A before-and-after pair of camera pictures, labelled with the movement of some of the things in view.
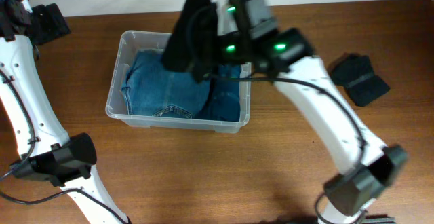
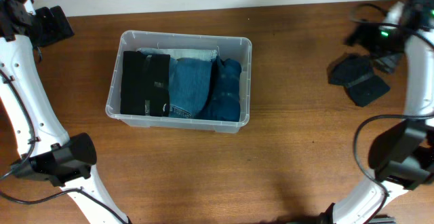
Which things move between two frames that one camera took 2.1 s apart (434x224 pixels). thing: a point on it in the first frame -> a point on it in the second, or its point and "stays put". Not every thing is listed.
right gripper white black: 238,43 -> 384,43
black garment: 192,45 -> 145,77
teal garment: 222,102 stays put
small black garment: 354,72 stays put
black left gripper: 55,24 stays put
